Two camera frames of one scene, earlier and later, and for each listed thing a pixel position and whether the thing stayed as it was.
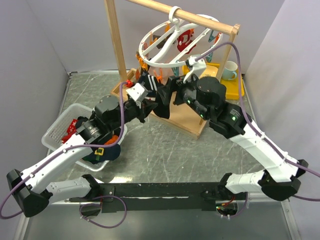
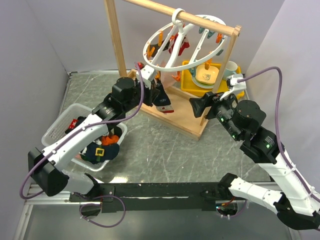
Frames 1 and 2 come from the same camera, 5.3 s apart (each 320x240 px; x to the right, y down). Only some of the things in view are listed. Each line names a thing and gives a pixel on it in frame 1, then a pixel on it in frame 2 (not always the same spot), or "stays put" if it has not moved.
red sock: [184, 40] -> [184, 44]
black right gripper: [165, 91] -> [213, 100]
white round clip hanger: [177, 22] -> [179, 24]
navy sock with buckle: [98, 154] stays put
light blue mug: [228, 73] stays put
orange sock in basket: [114, 139] stays put
